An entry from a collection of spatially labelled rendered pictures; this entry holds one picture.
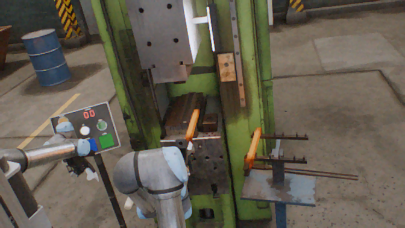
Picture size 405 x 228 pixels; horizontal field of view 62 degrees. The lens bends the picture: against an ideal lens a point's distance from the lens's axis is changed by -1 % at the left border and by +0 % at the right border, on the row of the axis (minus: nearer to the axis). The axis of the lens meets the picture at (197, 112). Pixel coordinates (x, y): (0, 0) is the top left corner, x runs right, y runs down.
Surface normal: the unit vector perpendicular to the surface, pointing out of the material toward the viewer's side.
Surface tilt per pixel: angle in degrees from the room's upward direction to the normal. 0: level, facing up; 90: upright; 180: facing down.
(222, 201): 90
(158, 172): 65
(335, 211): 0
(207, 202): 90
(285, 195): 0
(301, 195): 0
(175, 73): 90
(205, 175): 90
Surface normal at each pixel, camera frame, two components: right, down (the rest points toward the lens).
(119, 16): -0.11, 0.49
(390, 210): -0.16, -0.87
